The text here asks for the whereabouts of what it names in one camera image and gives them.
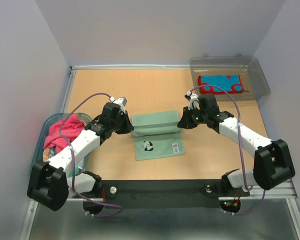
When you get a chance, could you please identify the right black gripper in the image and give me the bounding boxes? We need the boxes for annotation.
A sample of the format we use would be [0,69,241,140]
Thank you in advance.
[178,104,209,129]

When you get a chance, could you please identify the red blue cat towel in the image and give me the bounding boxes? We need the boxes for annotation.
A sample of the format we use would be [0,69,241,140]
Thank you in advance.
[198,74,244,95]

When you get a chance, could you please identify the mint green towel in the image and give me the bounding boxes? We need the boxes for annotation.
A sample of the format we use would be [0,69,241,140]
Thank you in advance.
[131,110,186,161]

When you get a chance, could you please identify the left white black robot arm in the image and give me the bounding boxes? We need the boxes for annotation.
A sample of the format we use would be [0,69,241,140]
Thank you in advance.
[27,97,134,211]

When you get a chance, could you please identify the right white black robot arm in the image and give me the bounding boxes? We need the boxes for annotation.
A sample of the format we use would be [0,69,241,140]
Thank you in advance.
[177,91,296,195]

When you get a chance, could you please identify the pink towel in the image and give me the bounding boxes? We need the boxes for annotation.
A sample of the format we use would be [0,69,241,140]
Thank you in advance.
[43,114,85,153]

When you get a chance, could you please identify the clear grey plastic bin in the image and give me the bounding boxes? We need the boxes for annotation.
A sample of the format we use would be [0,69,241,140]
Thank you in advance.
[189,54,271,101]

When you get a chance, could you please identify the patterned light blue towel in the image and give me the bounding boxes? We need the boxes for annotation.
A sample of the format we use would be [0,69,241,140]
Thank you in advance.
[42,146,86,176]

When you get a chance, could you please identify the teal plastic laundry bin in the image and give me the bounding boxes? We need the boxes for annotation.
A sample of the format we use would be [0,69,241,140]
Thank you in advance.
[30,113,92,170]

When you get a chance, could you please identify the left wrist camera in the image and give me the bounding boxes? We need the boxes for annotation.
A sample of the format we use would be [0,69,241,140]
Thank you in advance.
[109,96,128,112]

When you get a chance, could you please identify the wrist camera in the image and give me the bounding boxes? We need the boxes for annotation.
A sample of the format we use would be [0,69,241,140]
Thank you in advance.
[109,96,128,112]
[184,90,200,110]

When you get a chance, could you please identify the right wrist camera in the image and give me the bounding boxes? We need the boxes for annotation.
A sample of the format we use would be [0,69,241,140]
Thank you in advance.
[184,90,200,110]

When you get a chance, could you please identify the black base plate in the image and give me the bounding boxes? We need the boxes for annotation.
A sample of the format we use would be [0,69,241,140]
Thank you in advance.
[82,177,250,216]

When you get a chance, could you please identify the aluminium front rail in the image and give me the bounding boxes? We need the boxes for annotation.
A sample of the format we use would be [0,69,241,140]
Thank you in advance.
[29,177,299,201]

